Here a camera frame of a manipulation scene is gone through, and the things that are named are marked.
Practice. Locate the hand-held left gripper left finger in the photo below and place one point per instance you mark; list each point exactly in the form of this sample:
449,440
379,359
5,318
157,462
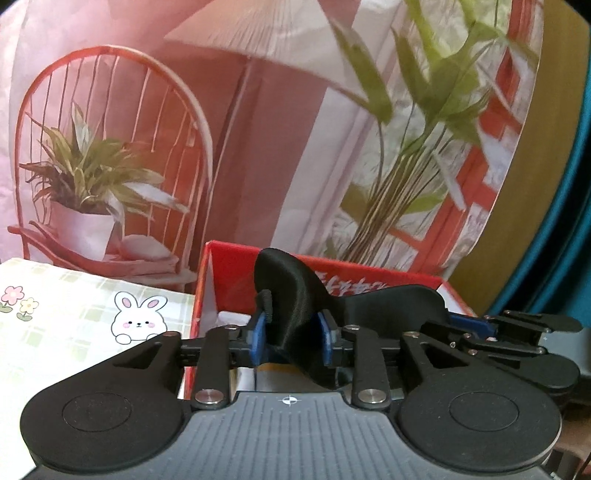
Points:
257,338

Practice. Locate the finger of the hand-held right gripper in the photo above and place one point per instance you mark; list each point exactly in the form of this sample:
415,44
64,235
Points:
485,344
531,322

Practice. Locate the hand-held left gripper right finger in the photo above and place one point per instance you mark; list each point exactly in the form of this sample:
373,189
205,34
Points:
326,339

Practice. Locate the black satin cloth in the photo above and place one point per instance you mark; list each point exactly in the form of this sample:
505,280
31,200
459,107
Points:
286,295

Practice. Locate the red cardboard box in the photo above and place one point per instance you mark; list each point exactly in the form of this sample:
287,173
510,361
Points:
221,277

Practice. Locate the teal curved object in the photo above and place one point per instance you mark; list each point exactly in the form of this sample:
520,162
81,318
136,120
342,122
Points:
569,230

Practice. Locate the green checked bunny cloth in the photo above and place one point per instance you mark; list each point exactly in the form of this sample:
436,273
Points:
69,314

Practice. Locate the printed backdrop cloth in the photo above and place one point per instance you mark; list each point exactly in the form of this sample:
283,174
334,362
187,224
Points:
277,138

